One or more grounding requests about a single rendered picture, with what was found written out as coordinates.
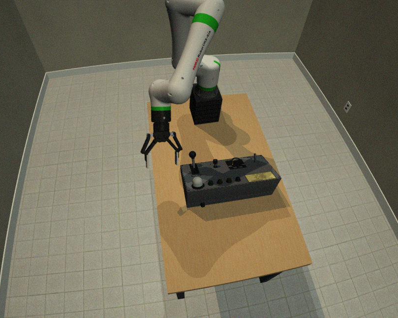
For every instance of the dark grey control console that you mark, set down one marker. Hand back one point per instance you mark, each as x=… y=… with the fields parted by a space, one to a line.
x=227 y=180

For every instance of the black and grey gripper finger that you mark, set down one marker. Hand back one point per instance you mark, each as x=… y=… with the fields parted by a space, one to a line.
x=146 y=151
x=177 y=150

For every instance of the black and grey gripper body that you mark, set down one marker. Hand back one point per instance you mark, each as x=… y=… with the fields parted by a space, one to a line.
x=161 y=129

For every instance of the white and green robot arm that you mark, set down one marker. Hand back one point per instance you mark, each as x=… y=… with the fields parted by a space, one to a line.
x=189 y=45

